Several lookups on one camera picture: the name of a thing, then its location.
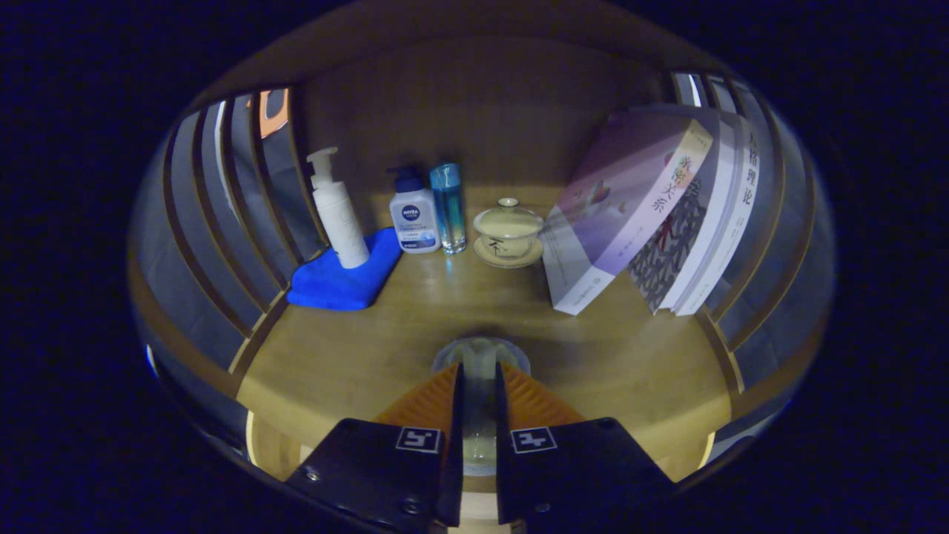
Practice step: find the white bottle with blue cap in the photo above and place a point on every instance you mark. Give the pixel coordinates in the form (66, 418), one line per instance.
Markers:
(414, 219)

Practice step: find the blue folded cloth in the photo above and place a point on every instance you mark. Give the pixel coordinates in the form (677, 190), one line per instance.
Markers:
(334, 285)

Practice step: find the purple book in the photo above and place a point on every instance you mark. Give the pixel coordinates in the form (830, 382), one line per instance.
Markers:
(615, 215)

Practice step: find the white book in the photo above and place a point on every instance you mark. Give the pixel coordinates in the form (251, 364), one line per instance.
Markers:
(741, 200)

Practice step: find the white pump bottle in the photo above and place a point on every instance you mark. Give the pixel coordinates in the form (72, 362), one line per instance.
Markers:
(341, 222)

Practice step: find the wooden countertop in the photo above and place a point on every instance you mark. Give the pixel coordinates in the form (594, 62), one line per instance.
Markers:
(371, 348)

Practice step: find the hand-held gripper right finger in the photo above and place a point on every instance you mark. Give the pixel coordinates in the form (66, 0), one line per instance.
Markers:
(504, 467)

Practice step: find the clear blue bottle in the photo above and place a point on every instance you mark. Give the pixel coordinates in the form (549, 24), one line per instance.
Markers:
(448, 211)

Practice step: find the wooden cabinet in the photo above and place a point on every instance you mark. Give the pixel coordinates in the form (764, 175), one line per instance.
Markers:
(482, 96)

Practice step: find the cream lidded tea cup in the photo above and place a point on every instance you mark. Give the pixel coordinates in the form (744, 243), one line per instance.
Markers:
(508, 230)

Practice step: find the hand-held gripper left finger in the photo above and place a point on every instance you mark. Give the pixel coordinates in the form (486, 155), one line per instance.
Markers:
(454, 460)

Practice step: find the patterned cover book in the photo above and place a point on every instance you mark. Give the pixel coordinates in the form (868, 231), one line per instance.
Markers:
(667, 252)

